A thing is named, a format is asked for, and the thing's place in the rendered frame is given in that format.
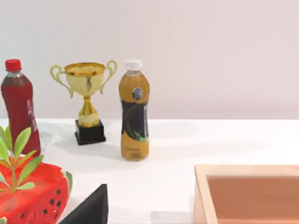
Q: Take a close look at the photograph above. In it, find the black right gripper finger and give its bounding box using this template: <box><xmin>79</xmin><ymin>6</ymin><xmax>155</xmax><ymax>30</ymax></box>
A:
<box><xmin>58</xmin><ymin>183</ymin><xmax>109</xmax><ymax>224</ymax></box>

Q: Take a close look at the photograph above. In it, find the gold trophy on black base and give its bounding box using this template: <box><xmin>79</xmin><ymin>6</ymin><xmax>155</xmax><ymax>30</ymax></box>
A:
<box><xmin>50</xmin><ymin>60</ymin><xmax>118</xmax><ymax>146</ymax></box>

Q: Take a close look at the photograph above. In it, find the red watermelon plant pot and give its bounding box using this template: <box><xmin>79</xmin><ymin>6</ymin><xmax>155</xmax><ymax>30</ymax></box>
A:
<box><xmin>0</xmin><ymin>126</ymin><xmax>73</xmax><ymax>224</ymax></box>

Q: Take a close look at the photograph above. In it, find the shallow salmon-coloured box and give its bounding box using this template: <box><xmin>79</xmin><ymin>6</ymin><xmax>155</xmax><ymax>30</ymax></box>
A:
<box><xmin>193</xmin><ymin>164</ymin><xmax>299</xmax><ymax>224</ymax></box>

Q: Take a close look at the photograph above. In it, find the orange bottle with white cap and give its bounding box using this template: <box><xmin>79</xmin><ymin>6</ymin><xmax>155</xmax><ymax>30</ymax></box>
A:
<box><xmin>118</xmin><ymin>58</ymin><xmax>150</xmax><ymax>162</ymax></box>

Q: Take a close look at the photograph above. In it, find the red bottle with red cap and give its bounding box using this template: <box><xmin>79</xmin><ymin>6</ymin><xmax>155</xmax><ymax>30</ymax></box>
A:
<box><xmin>0</xmin><ymin>59</ymin><xmax>42</xmax><ymax>157</ymax></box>

